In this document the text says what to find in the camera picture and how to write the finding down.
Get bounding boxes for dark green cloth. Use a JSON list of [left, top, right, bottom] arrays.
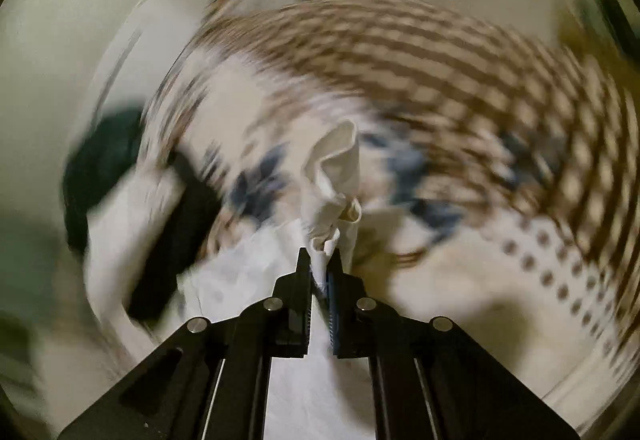
[[62, 107, 151, 261]]

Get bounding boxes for white cloth garment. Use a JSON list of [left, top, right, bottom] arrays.
[[85, 119, 396, 440]]

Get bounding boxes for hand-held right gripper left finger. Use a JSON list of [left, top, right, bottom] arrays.
[[57, 247, 315, 440]]

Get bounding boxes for brown checkered patterned blanket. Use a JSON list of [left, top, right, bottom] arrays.
[[142, 0, 632, 391]]

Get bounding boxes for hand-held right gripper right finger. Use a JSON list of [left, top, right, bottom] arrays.
[[325, 247, 583, 440]]

